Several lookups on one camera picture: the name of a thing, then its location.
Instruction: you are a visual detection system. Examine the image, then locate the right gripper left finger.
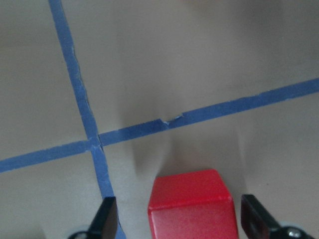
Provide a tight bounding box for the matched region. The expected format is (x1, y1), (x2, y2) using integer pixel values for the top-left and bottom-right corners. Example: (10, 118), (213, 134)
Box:
(87, 197), (118, 239)

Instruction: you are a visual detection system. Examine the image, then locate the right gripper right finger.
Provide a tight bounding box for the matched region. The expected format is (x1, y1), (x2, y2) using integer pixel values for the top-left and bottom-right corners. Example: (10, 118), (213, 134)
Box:
(240, 194), (281, 239)

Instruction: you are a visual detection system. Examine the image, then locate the red wooden block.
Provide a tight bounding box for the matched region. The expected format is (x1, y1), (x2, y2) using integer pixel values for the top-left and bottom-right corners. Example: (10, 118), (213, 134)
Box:
(148, 169), (239, 239)

